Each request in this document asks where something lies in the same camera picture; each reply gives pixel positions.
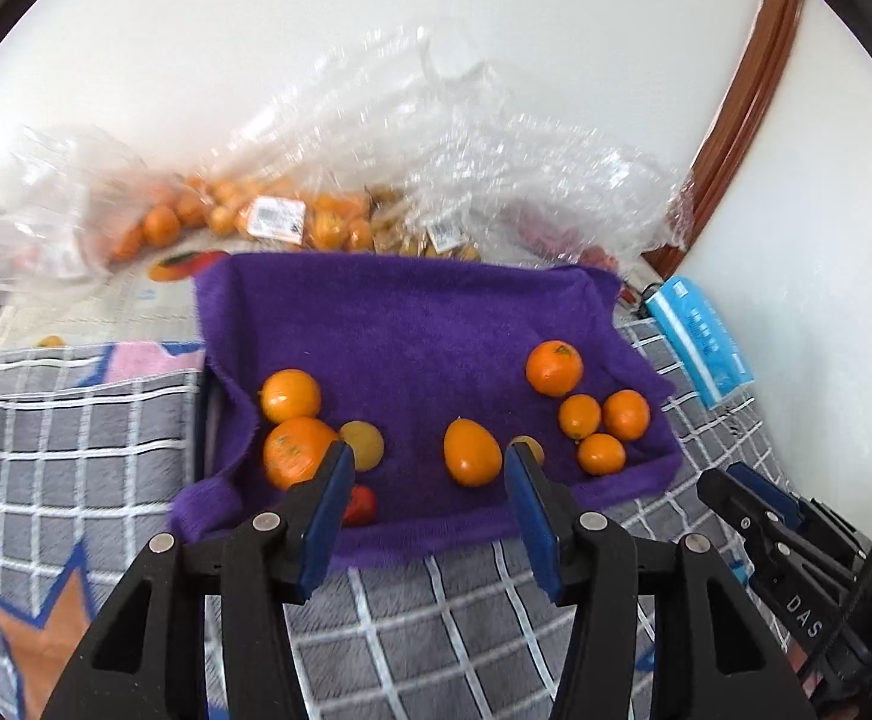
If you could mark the small mandarin orange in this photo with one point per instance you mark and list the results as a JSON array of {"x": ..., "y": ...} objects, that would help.
[{"x": 554, "y": 368}]

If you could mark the clear bag of oranges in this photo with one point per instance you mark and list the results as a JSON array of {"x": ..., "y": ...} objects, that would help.
[{"x": 75, "y": 207}]

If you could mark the small red fruit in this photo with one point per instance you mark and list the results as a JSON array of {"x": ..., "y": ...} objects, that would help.
[{"x": 362, "y": 507}]

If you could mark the oval orange fruit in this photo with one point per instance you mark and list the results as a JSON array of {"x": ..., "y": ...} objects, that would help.
[{"x": 471, "y": 455}]

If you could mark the clear bag red fruit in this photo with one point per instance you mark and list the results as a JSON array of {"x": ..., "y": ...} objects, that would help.
[{"x": 535, "y": 193}]

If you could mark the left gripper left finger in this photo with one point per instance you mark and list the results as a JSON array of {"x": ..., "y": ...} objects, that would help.
[{"x": 144, "y": 654}]

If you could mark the blue tissue pack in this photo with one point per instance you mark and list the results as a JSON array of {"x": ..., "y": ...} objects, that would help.
[{"x": 715, "y": 365}]

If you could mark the large orange with stem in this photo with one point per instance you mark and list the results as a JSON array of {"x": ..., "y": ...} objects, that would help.
[{"x": 293, "y": 451}]

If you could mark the purple towel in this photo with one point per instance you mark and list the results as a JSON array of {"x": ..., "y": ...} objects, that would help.
[{"x": 410, "y": 345}]

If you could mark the clear plastic bag centre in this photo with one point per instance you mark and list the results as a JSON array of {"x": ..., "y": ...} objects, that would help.
[{"x": 377, "y": 121}]

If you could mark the brown wooden door frame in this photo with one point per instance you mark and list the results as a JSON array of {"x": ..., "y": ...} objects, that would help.
[{"x": 738, "y": 120}]

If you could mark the yellow-green small fruit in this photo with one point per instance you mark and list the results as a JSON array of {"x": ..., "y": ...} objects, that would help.
[{"x": 366, "y": 443}]

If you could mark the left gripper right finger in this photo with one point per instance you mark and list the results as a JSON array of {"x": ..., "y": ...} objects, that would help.
[{"x": 715, "y": 657}]

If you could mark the grey checkered tablecloth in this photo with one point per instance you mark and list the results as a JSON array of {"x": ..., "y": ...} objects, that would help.
[{"x": 87, "y": 475}]

